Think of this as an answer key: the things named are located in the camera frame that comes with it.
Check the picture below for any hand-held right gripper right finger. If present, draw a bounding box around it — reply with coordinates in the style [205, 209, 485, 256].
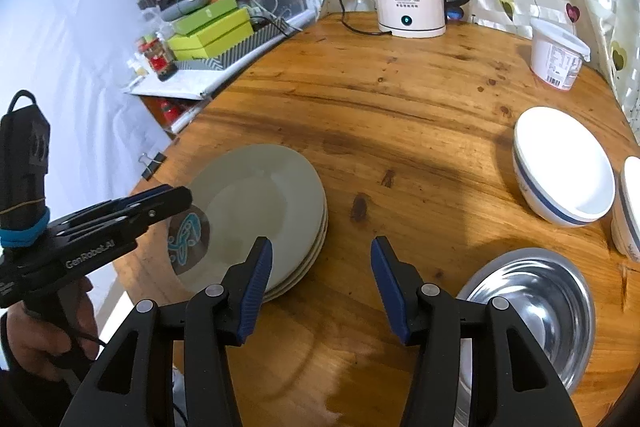
[370, 236, 583, 427]

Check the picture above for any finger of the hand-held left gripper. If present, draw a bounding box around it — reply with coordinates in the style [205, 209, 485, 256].
[54, 188, 194, 254]
[50, 184, 174, 229]

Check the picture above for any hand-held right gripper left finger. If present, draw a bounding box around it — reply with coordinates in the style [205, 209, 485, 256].
[60, 236, 274, 427]

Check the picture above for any grey-green plate with blue motif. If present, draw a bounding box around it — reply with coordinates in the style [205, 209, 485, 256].
[172, 144, 327, 293]
[260, 202, 329, 297]
[260, 217, 329, 303]

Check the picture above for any stainless steel bowl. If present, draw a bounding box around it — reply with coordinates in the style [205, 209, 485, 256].
[456, 248, 597, 395]

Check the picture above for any white bowl with blue stripe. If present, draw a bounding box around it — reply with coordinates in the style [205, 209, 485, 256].
[611, 156, 640, 264]
[512, 107, 617, 228]

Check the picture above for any person's left forearm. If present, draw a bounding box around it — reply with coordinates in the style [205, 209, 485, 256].
[0, 357, 81, 427]

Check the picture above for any person's left hand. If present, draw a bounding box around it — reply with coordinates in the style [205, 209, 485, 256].
[5, 287, 98, 380]

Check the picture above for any red figurine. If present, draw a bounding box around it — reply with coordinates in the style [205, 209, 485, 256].
[159, 99, 183, 125]

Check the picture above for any white shelf board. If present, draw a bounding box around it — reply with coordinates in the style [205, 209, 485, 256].
[125, 7, 321, 100]

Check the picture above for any santa figure jar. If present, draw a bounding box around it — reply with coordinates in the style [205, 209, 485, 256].
[142, 39, 178, 82]

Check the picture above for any row of small bottles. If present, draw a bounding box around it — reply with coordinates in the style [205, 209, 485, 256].
[127, 34, 151, 82]

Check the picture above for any lime green box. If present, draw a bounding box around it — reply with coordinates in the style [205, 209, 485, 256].
[167, 9, 253, 52]
[172, 34, 253, 62]

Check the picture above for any grey chevron patterned box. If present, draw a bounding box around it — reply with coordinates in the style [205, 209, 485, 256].
[172, 19, 291, 72]

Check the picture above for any dark green flat box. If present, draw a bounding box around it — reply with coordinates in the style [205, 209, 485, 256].
[170, 0, 241, 35]

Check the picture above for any grey pouch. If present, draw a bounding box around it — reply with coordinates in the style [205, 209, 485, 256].
[160, 0, 216, 22]

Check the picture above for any white plastic tub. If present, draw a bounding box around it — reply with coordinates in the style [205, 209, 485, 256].
[529, 18, 591, 92]

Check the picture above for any black kettle power cord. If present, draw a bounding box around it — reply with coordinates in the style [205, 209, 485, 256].
[337, 0, 396, 38]

